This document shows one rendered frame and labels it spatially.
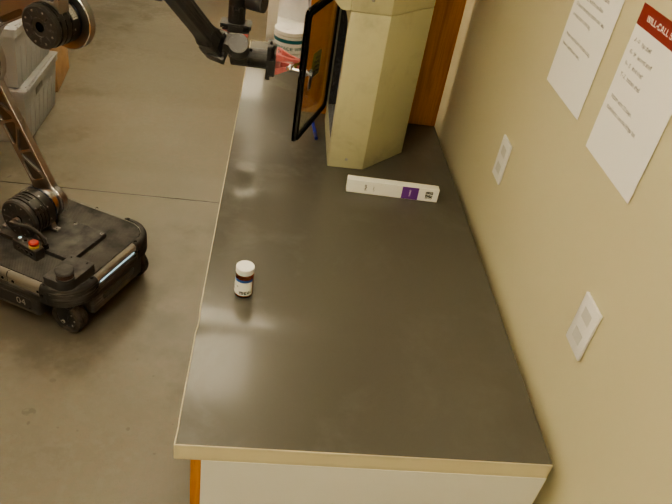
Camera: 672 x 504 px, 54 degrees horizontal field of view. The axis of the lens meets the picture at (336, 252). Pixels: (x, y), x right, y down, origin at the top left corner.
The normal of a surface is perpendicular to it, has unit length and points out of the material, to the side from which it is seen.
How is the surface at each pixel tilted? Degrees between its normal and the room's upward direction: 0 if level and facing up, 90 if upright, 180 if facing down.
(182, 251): 0
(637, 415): 90
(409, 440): 0
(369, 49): 90
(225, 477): 90
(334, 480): 90
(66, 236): 0
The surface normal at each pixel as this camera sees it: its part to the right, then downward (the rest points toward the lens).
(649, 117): -0.99, -0.09
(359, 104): 0.04, 0.61
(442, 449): 0.14, -0.79
